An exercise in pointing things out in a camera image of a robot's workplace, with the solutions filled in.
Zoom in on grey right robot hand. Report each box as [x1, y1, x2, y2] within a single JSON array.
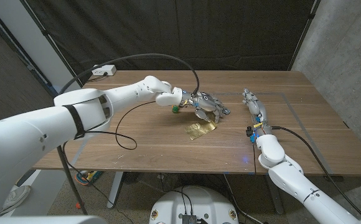
[[241, 88, 267, 122]]

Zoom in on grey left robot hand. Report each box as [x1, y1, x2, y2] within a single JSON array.
[[182, 90, 231, 124]]

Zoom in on gold foil envelope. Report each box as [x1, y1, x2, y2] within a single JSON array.
[[185, 113, 218, 141]]

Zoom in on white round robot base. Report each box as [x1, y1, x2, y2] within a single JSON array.
[[149, 185, 240, 224]]

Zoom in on colourful toy vehicle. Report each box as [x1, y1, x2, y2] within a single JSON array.
[[75, 170, 104, 187]]

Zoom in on black backdrop curtain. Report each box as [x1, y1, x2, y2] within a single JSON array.
[[20, 0, 321, 72]]

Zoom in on white table leg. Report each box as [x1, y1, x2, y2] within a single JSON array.
[[265, 174, 284, 215], [106, 171, 124, 209]]

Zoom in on black floor fan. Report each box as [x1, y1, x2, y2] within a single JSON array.
[[121, 172, 141, 185]]

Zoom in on white power strip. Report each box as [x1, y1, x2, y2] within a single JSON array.
[[91, 64, 117, 77]]

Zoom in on black electronics box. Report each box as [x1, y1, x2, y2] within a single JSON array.
[[182, 213, 209, 224]]

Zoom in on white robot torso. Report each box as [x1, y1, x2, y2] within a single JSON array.
[[0, 215, 108, 224]]

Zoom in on white sneaker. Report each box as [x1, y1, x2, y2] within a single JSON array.
[[0, 185, 31, 215]]

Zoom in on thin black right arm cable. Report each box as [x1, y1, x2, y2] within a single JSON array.
[[251, 141, 258, 174]]

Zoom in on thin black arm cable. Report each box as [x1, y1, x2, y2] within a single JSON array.
[[251, 141, 258, 174], [62, 101, 156, 187]]

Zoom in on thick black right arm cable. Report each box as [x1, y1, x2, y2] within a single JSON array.
[[272, 126, 361, 218]]

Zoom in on black floor cable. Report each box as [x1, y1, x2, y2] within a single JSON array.
[[223, 174, 264, 224]]

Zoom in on black backdrop frame pole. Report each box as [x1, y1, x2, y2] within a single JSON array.
[[20, 0, 83, 86], [288, 0, 322, 72]]

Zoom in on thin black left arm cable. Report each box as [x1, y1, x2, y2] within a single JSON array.
[[62, 101, 156, 187]]

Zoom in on black base cables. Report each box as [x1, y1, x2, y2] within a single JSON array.
[[167, 185, 194, 216]]

